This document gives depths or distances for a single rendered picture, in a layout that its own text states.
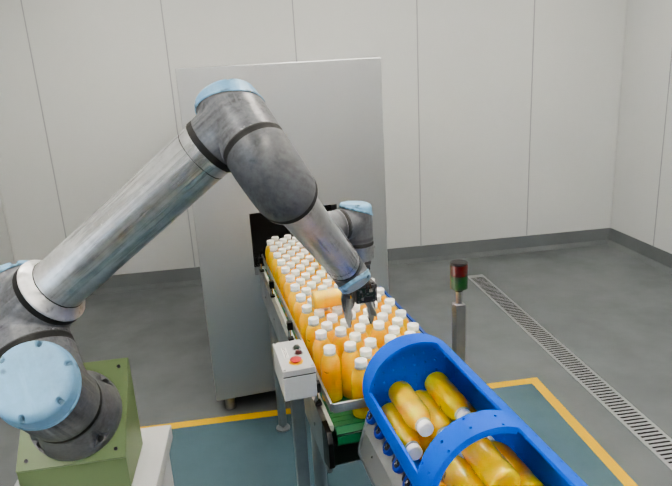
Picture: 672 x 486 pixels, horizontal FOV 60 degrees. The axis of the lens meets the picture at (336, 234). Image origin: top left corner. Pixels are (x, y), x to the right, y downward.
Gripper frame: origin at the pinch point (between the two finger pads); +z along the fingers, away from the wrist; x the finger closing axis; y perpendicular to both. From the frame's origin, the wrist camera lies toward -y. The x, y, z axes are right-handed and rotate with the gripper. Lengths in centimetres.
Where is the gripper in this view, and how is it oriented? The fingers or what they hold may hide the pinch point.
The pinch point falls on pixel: (359, 320)
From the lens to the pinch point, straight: 175.7
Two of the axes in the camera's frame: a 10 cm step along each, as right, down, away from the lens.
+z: 0.5, 9.6, 2.7
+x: 9.7, -1.2, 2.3
